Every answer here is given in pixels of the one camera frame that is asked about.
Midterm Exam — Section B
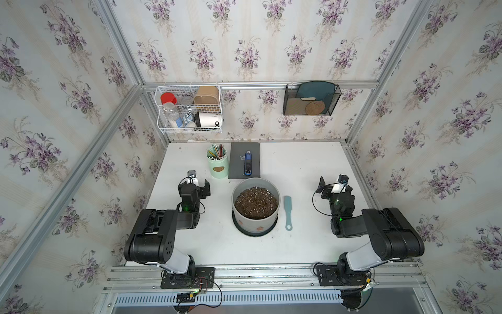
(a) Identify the round cork coaster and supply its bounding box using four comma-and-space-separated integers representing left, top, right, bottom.
305, 101, 326, 115

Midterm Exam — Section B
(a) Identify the white black cup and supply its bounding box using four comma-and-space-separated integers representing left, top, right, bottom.
194, 111, 222, 128

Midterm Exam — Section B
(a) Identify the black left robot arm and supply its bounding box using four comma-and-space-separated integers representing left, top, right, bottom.
124, 176, 210, 289

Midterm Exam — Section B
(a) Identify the small circuit board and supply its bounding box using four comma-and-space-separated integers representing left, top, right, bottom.
176, 293, 197, 304

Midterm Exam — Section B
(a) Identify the dark grey mat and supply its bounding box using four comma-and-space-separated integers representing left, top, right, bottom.
228, 142, 261, 179

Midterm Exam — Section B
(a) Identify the white ceramic pot with soil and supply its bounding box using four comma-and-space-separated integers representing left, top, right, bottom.
231, 178, 281, 237

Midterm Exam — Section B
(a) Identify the dark green pot saucer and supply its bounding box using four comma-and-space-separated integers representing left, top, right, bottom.
232, 213, 279, 238

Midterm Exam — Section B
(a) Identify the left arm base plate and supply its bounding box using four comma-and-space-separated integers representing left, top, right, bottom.
160, 267, 215, 290

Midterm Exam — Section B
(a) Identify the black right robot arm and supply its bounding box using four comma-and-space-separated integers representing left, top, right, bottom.
312, 175, 425, 287

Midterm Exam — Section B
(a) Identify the teal plate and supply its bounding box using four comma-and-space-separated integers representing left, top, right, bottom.
296, 81, 337, 115

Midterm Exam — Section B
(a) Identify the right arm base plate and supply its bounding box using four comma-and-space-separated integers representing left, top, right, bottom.
312, 263, 372, 287

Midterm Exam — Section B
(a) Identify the white wire wall basket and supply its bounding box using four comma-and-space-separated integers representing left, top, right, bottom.
154, 85, 224, 134

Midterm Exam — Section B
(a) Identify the clear plastic bottle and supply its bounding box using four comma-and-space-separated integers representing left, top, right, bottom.
162, 102, 183, 128

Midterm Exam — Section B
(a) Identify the blue black utility knife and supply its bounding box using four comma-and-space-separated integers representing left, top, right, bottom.
244, 150, 252, 177

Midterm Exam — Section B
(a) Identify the green pen holder cup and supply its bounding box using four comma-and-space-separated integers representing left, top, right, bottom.
207, 144, 230, 179

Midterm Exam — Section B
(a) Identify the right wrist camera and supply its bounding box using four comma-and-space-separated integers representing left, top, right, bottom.
332, 174, 349, 194

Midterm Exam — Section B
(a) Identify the black mesh wall organizer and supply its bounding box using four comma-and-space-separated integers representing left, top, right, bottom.
283, 84, 342, 116

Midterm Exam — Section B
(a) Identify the red lidded jar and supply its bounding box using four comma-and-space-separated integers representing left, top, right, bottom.
160, 92, 177, 105

